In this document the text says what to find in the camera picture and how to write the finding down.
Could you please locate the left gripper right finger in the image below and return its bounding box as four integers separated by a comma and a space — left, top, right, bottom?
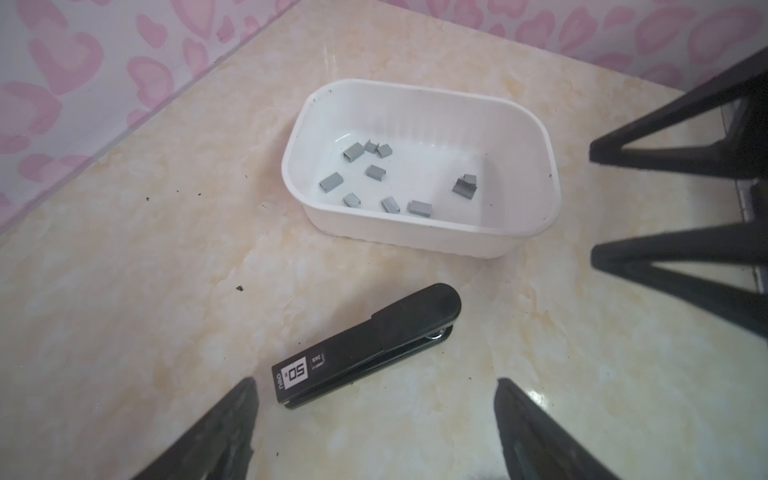
494, 378, 618, 480

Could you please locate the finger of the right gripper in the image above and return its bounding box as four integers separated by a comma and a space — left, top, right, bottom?
589, 48, 767, 180
590, 221, 768, 340

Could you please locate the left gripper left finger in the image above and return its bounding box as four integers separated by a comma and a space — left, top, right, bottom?
135, 377, 259, 479

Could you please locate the black stapler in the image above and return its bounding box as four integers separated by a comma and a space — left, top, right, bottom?
272, 283, 462, 409

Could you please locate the white plastic tray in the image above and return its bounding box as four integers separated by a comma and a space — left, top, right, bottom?
281, 79, 562, 259

